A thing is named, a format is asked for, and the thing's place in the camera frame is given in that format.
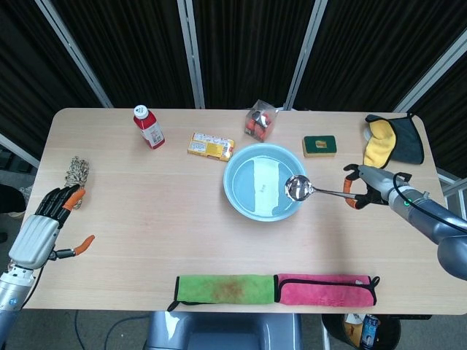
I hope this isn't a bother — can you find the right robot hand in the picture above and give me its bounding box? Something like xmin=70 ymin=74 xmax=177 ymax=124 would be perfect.
xmin=343 ymin=163 xmax=398 ymax=211

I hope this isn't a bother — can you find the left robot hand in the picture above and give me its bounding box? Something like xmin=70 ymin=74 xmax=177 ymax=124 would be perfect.
xmin=7 ymin=184 xmax=96 ymax=271

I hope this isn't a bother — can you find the metal ladle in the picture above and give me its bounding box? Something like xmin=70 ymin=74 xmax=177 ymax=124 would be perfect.
xmin=284 ymin=174 xmax=357 ymax=203

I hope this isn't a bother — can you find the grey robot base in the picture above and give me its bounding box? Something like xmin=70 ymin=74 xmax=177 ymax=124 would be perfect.
xmin=145 ymin=311 xmax=304 ymax=350

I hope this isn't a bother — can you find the light blue bowl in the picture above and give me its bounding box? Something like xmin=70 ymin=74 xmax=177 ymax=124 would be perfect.
xmin=223 ymin=143 xmax=309 ymax=222

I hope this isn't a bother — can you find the yellow and dark cloth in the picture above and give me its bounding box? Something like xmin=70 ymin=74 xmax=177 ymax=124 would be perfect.
xmin=365 ymin=112 xmax=425 ymax=166

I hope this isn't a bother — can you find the green and yellow sponge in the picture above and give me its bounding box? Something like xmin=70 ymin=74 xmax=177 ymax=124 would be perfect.
xmin=301 ymin=135 xmax=338 ymax=160

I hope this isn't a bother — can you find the pink towel black trim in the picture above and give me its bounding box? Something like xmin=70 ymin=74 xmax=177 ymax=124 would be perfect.
xmin=273 ymin=273 xmax=381 ymax=306

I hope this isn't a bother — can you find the clear box with orange items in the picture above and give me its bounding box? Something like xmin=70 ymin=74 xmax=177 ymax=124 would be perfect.
xmin=244 ymin=98 xmax=281 ymax=143

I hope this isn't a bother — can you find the blue drink can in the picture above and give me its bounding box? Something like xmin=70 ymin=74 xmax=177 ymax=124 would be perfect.
xmin=360 ymin=314 xmax=381 ymax=347

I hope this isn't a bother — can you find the black trash bin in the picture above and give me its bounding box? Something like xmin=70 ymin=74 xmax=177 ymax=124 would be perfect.
xmin=320 ymin=313 xmax=402 ymax=350

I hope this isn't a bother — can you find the red juice bottle white cap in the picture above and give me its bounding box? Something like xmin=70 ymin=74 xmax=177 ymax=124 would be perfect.
xmin=133 ymin=104 xmax=166 ymax=150

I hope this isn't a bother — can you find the yellow snack box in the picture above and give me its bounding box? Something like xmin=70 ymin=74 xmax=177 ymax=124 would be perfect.
xmin=187 ymin=131 xmax=236 ymax=162

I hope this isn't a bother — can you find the green towel black trim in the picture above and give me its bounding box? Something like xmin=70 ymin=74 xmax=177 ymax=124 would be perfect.
xmin=166 ymin=273 xmax=277 ymax=312

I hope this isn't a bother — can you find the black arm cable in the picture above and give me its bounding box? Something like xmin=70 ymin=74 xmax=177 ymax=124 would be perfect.
xmin=393 ymin=172 xmax=467 ymax=234

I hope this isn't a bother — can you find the black floor cable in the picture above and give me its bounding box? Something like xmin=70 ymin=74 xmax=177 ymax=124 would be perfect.
xmin=74 ymin=310 xmax=147 ymax=350

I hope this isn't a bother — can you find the grey screen frame post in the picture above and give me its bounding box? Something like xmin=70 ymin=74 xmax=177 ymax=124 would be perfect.
xmin=283 ymin=0 xmax=328 ymax=110
xmin=393 ymin=35 xmax=467 ymax=113
xmin=177 ymin=0 xmax=206 ymax=109
xmin=35 ymin=0 xmax=113 ymax=109

